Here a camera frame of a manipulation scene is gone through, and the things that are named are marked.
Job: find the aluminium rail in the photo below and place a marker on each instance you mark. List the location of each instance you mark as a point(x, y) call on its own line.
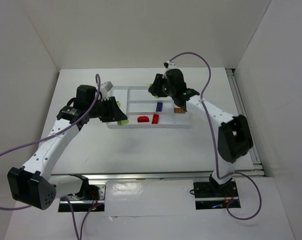
point(258, 167)
point(148, 176)

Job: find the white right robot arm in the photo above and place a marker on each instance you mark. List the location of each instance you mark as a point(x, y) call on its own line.
point(231, 134)

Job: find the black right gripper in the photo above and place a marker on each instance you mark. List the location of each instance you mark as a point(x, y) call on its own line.
point(155, 87)

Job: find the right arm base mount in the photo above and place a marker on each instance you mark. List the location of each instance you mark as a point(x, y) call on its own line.
point(210, 196)

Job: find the red curved lego piece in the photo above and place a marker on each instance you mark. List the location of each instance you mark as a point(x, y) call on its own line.
point(143, 119)

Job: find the aluminium rail front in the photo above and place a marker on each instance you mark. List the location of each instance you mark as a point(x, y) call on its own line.
point(148, 176)

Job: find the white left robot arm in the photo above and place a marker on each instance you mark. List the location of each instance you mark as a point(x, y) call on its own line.
point(33, 183)

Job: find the purple lego plate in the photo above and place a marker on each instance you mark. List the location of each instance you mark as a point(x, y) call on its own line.
point(159, 107)

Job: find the pale and lime green lego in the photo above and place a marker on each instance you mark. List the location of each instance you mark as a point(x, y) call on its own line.
point(123, 122)

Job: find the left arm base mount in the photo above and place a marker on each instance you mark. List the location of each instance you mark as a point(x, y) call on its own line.
point(81, 193)

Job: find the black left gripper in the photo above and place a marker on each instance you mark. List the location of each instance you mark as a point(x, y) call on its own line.
point(110, 110)

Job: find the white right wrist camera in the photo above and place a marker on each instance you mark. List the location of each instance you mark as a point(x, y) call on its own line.
point(168, 65)

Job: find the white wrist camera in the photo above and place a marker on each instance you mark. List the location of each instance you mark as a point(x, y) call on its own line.
point(168, 65)
point(105, 89)

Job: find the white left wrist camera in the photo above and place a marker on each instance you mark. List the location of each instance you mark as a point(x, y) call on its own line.
point(105, 89)

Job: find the white divided sorting tray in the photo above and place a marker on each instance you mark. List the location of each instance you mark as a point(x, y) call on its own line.
point(137, 101)

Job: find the aluminium rail right side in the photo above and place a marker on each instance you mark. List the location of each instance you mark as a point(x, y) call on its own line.
point(258, 167)

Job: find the red lego brick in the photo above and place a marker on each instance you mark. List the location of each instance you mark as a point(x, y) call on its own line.
point(155, 119)

